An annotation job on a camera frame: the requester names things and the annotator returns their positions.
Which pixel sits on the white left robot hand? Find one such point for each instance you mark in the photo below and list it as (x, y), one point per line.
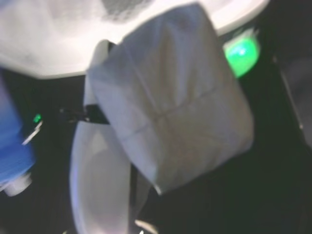
(97, 175)

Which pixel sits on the blue bottle with white cap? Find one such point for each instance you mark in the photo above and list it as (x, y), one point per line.
(12, 136)

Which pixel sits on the grey umbrella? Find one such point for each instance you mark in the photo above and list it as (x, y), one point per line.
(175, 97)

